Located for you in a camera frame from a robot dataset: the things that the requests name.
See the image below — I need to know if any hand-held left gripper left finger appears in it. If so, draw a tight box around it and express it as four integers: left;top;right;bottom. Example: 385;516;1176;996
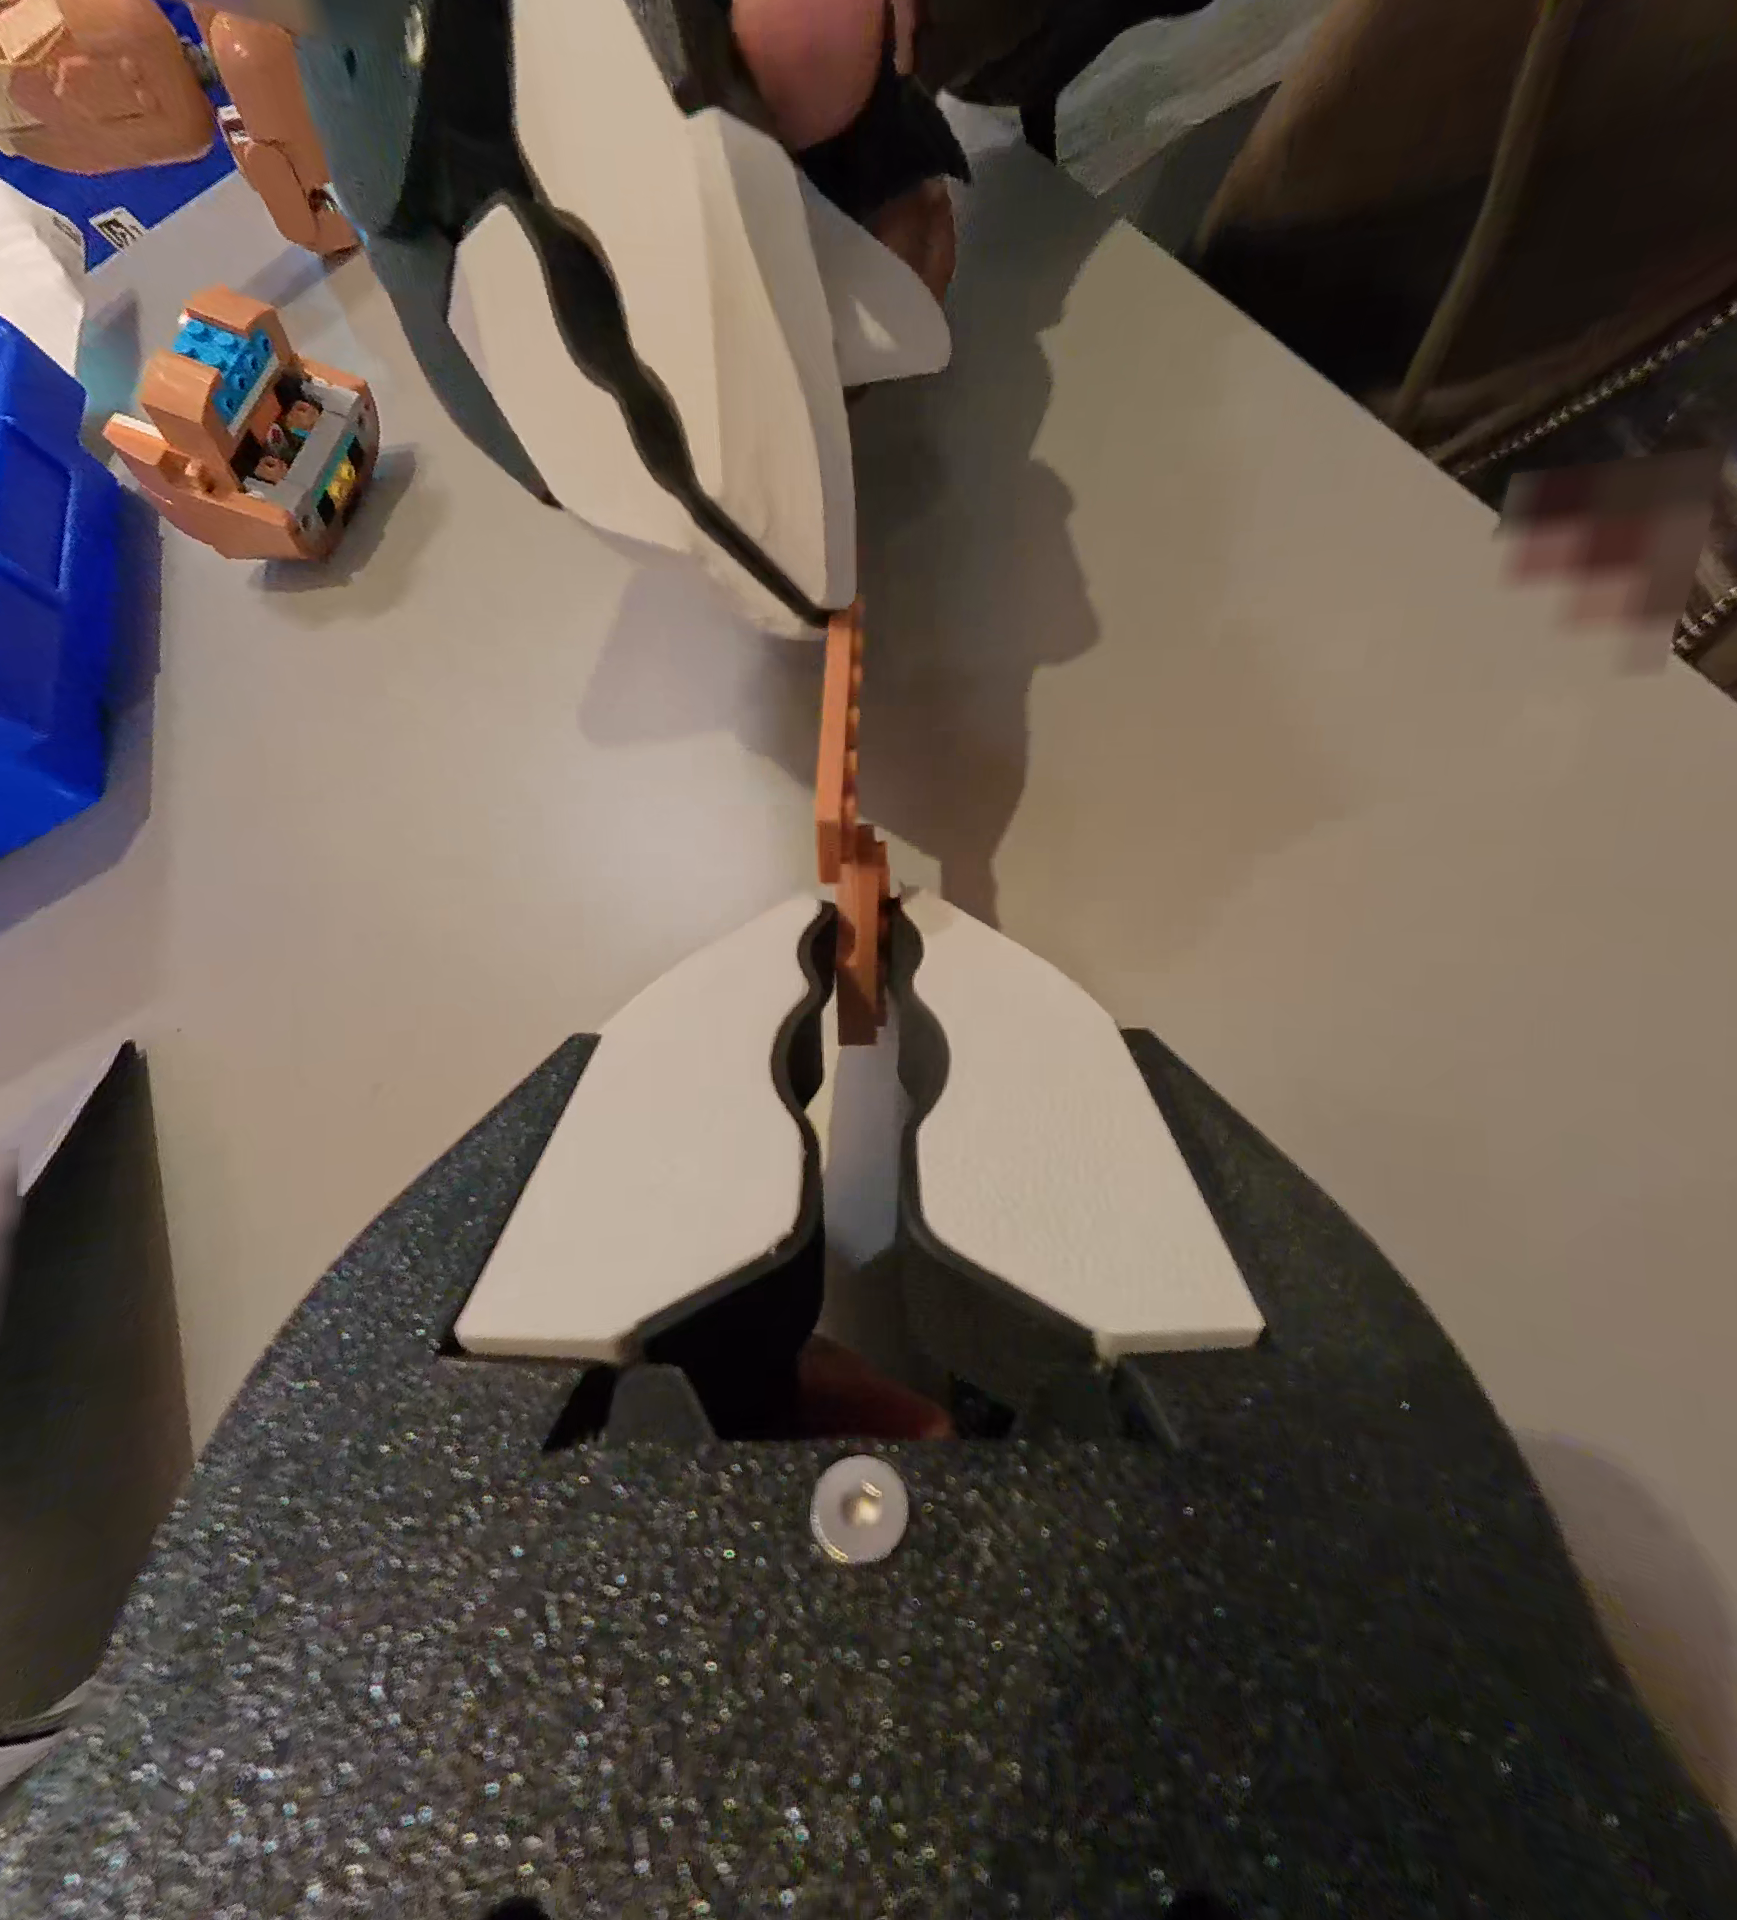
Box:
450;896;832;1365

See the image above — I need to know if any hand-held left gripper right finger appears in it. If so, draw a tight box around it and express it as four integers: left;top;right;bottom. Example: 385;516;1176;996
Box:
890;887;1268;1368

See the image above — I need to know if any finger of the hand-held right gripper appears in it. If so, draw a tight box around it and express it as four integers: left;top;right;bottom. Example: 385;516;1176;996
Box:
506;0;955;628
446;192;829;643

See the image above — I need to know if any narrow brown toy brick plate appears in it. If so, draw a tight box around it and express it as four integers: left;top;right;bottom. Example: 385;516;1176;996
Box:
814;598;874;880

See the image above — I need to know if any person's right hand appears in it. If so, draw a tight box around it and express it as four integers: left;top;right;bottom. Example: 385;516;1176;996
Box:
729;0;963;299

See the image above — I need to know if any small brown brick model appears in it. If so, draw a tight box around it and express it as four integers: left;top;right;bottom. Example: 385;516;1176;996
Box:
97;285;382;567

